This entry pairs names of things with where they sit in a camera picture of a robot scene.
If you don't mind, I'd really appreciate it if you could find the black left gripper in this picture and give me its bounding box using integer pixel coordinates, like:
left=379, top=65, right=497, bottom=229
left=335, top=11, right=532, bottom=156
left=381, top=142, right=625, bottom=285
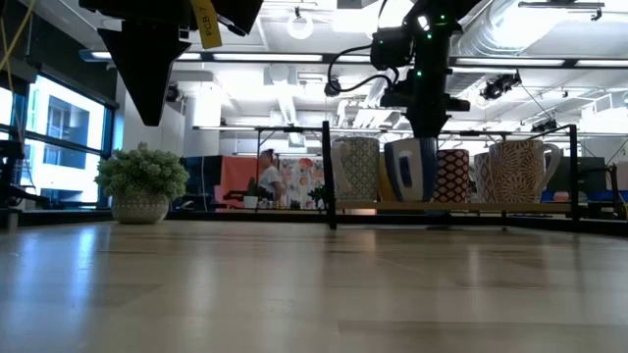
left=78, top=0, right=266, bottom=127

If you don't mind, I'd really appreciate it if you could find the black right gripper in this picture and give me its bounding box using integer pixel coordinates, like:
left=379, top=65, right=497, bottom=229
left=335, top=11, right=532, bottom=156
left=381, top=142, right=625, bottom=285
left=380, top=28, right=471, bottom=139

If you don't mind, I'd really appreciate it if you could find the blue and white mug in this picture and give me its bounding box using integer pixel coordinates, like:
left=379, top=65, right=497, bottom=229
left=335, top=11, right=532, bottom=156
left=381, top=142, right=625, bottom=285
left=383, top=136, right=439, bottom=203

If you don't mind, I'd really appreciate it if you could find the red white diamond pattern mug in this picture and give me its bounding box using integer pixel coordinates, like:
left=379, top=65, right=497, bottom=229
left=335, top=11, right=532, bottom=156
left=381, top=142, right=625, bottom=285
left=431, top=148, right=471, bottom=204

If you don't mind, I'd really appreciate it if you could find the grey white diamond pattern mug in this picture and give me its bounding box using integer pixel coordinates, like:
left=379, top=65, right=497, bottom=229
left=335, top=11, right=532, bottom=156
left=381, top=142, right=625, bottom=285
left=471, top=151, right=493, bottom=204

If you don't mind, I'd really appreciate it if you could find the green patterned mug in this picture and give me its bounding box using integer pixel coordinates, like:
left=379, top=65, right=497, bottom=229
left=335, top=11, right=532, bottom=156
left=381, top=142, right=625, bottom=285
left=331, top=135, right=382, bottom=202

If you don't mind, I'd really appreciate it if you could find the orange floral pattern mug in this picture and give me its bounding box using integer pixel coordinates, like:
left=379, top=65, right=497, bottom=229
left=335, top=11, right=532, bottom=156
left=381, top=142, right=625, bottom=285
left=488, top=139, right=562, bottom=205

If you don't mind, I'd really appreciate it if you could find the yellow label tag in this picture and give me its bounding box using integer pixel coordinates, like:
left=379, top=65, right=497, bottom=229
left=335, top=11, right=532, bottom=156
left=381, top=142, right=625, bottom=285
left=189, top=0, right=224, bottom=50

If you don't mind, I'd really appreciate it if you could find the black ceiling spotlight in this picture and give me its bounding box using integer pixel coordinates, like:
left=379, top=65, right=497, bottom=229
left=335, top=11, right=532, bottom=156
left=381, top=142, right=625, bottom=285
left=479, top=72, right=522, bottom=102

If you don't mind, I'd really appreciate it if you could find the potted green plant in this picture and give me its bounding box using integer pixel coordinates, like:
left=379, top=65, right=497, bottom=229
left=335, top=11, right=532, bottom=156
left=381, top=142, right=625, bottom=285
left=94, top=141, right=191, bottom=226

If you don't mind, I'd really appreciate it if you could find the large window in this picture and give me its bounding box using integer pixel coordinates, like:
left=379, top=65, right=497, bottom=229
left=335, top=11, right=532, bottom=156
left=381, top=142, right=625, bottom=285
left=0, top=73, right=117, bottom=207

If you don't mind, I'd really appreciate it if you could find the long ceiling light bar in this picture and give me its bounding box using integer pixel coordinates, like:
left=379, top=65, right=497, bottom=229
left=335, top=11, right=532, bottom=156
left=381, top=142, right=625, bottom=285
left=78, top=48, right=628, bottom=69

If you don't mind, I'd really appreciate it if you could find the red partition panel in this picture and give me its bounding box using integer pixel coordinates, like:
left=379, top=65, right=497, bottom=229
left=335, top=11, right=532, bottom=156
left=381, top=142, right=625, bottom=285
left=214, top=155, right=261, bottom=207

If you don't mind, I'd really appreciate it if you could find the floral patterned board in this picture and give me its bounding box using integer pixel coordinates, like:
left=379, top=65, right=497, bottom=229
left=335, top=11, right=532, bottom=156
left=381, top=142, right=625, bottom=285
left=279, top=156, right=326, bottom=210

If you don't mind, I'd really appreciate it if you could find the person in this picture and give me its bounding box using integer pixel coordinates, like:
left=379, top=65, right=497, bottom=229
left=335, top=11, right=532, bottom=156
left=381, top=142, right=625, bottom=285
left=258, top=148, right=284, bottom=202

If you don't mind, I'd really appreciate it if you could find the small white pot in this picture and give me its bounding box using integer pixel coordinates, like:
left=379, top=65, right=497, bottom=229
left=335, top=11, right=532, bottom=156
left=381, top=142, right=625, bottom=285
left=242, top=178, right=261, bottom=210

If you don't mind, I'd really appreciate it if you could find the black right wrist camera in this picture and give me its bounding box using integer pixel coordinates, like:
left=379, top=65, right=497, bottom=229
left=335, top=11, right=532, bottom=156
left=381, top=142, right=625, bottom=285
left=370, top=26, right=416, bottom=71

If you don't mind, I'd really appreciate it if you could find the wooden shelf with black frame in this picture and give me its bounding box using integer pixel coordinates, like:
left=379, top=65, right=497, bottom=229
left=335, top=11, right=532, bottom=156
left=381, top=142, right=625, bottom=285
left=321, top=120, right=580, bottom=231

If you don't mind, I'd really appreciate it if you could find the silver ventilation duct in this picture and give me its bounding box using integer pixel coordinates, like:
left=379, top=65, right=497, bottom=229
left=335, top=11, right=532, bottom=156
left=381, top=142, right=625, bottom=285
left=450, top=0, right=628, bottom=58

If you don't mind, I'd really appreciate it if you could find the white ring light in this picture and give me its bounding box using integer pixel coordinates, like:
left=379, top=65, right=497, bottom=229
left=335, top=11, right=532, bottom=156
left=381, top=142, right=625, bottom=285
left=287, top=12, right=315, bottom=41

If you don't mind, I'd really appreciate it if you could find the black aluminium rig frame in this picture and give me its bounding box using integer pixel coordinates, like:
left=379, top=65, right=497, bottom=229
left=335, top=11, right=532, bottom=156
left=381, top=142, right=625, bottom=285
left=0, top=208, right=628, bottom=237

